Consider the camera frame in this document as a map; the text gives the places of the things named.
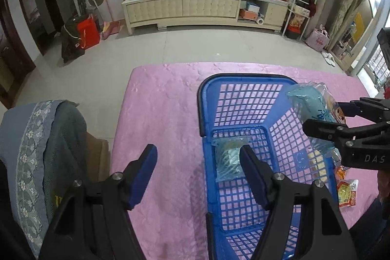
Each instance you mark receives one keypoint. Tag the black bag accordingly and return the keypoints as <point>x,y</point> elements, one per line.
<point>68,43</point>

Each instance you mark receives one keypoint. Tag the pink broom and dustpan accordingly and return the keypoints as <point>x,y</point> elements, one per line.
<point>111,30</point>

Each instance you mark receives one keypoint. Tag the orange box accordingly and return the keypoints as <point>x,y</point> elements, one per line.
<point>248,14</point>

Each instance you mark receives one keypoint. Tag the arched standing mirror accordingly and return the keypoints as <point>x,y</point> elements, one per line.
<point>359,34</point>

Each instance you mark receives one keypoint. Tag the white slippers pair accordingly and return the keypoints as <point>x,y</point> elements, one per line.
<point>329,59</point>

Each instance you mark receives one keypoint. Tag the white shelf rack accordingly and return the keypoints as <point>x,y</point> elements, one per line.
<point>291,4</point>

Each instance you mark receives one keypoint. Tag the cream tufted tv cabinet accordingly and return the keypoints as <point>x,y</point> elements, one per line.
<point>182,8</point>

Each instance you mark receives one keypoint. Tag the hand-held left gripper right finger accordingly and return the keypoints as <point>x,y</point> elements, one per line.
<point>256,177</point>

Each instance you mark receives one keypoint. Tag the pink bag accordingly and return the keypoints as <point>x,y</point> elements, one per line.
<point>318,41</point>

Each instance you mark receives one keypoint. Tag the red cloth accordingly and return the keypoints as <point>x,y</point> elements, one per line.
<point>312,7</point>

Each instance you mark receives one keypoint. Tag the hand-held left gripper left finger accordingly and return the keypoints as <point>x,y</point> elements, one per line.
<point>143,177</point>

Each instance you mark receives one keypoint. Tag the blue-grey lace-trimmed cloth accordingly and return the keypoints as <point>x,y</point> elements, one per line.
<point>30,138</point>

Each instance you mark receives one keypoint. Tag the person's leg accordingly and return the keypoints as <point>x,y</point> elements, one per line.
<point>374,229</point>

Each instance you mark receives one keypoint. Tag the glass sliding door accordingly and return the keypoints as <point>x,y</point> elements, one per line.
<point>377,4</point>

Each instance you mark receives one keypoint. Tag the pink tablecloth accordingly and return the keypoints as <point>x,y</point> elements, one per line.
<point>164,113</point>

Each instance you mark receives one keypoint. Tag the white paper roll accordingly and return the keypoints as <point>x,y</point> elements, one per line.
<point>259,21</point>

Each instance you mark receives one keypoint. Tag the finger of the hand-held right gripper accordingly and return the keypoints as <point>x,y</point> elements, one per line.
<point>365,106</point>
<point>323,129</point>

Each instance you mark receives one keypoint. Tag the blue plastic mesh basket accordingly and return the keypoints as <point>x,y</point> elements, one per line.
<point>243,78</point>

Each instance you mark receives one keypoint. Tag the red bag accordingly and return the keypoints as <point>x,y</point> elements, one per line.
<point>88,34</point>

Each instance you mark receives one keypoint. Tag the light blue cartoon snack packet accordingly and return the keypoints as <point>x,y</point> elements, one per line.
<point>310,101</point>

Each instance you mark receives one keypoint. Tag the printed food bag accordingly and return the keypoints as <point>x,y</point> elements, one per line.
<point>298,23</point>

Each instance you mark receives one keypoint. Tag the light blue clear snack packet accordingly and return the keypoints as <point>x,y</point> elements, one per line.
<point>227,156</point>

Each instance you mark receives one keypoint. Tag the blue white box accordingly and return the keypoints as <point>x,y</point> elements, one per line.
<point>253,6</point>

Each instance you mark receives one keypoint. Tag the red snack packet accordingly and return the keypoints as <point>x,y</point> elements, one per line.
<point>347,194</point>

